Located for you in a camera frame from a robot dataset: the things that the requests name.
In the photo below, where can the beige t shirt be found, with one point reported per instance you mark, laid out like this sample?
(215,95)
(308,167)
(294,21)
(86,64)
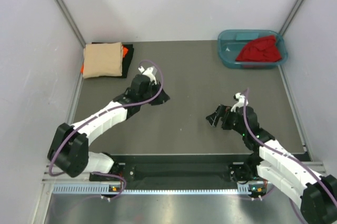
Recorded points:
(103,59)

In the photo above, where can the teal plastic basket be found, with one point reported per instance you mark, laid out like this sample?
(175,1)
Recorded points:
(231,42)

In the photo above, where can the grey slotted cable duct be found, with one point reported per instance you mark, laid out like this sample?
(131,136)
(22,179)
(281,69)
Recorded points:
(115,188)

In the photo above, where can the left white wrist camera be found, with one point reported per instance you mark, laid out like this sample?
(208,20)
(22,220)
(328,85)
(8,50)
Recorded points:
(150,72)

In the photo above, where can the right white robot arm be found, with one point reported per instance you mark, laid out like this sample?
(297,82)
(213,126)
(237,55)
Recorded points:
(313,193)

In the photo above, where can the red t shirt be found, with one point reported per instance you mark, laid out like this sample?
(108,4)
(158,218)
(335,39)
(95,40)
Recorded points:
(262,50)

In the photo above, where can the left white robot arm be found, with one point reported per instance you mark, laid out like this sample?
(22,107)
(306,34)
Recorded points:
(69,150)

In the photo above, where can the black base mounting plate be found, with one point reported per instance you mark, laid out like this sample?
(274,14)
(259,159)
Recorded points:
(174,171)

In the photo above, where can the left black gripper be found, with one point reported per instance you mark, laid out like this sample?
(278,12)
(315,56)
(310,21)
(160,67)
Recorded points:
(163,96)

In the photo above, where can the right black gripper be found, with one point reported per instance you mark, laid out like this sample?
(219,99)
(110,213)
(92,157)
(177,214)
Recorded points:
(227,114)

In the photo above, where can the orange folded t shirt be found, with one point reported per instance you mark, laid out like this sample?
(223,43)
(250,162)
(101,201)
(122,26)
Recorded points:
(125,51)

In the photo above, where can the black folded t shirt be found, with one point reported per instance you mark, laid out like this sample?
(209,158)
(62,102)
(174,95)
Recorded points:
(126,61)

